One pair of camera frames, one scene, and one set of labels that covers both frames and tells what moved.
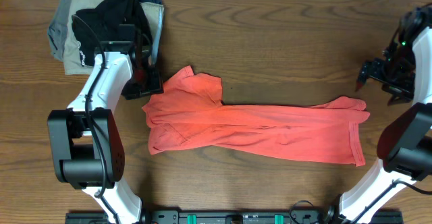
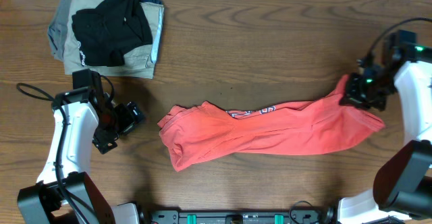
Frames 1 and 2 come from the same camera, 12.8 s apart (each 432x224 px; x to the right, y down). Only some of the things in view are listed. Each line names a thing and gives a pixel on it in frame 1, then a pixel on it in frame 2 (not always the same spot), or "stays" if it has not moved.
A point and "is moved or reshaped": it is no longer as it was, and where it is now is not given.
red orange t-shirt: [190, 111] is moved or reshaped
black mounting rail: [229, 216] stays
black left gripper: [156, 86] to [130, 119]
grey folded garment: [57, 28] stays
